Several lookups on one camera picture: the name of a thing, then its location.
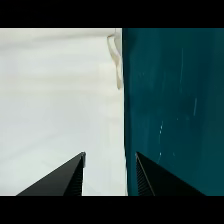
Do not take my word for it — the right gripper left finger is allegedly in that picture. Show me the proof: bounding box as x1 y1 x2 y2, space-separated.
17 151 87 197

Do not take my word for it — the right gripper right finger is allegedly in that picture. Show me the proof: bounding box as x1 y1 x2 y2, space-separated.
134 151 206 197

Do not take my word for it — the white garment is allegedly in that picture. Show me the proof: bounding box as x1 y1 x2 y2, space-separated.
0 27 128 197

